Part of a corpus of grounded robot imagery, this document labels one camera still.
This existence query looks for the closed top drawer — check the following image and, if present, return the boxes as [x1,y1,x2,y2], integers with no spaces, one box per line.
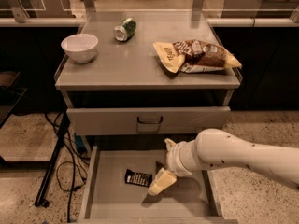
[67,106,230,135]

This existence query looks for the brown yellow chip bag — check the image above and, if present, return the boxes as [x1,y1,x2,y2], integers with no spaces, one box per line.
[153,39,241,74]

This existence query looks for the white bowl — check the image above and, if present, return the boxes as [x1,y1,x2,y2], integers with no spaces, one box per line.
[61,34,98,63]

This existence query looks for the grey background desk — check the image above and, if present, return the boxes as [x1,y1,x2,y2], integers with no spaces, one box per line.
[221,0,299,18]

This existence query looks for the black floor cables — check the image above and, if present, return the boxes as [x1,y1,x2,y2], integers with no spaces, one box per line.
[43,110,92,224]

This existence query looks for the green soda can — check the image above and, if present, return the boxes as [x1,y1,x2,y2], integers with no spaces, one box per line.
[113,18,136,42]

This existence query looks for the black side table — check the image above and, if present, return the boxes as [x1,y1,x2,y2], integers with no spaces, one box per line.
[0,71,69,207]

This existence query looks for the grey drawer cabinet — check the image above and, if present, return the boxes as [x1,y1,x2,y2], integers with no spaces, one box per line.
[56,10,240,150]

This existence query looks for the black top drawer handle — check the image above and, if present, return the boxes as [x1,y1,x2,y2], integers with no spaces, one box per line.
[136,116,164,125]

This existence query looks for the black rxbar chocolate bar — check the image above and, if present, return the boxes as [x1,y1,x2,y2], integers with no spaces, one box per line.
[124,169,152,188]

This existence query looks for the open middle drawer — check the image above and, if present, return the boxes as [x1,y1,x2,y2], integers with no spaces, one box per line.
[79,147,238,224]

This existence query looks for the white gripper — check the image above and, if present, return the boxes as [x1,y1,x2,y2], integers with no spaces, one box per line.
[148,138,202,196]

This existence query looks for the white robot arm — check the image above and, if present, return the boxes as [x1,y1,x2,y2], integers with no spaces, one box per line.
[148,129,299,196]

